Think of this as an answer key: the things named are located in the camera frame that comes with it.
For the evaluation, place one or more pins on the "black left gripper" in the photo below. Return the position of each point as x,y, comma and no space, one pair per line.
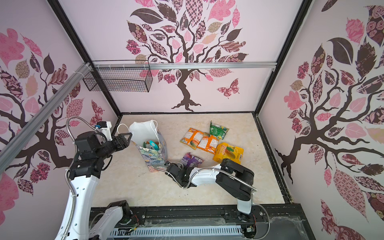
121,141

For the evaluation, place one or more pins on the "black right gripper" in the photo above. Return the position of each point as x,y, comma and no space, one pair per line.
183,167

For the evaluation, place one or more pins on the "purple snack bag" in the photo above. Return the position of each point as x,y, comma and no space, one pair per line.
190,160

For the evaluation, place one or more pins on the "floral paper bag white handles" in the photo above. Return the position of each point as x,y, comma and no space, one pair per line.
145,132

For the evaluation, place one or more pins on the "teal snack bag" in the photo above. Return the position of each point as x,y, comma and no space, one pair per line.
154,146

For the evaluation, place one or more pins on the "orange white snack bag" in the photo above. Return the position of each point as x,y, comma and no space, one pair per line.
192,138
208,144

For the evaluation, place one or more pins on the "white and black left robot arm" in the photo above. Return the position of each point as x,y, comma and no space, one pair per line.
82,178

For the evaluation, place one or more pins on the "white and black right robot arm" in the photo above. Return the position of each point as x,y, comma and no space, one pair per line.
244,200

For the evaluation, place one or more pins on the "yellow snack bag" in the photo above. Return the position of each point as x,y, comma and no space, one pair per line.
226,151

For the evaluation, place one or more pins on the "green snack bag far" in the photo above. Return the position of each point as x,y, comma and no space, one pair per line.
218,131

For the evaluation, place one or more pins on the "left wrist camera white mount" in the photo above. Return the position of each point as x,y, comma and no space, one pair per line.
105,128

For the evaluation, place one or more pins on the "black wire basket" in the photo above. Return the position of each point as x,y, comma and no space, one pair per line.
119,76

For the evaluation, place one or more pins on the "white slotted cable duct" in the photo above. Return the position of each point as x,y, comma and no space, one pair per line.
193,231

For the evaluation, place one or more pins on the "black base frame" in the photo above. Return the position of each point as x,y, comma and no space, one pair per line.
266,222

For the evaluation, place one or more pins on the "aluminium rail left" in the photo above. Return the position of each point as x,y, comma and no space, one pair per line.
11,150

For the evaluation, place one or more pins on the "aluminium rail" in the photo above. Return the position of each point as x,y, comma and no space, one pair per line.
189,66
11,150

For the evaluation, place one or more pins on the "aluminium rail back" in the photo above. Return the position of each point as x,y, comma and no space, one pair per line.
189,66

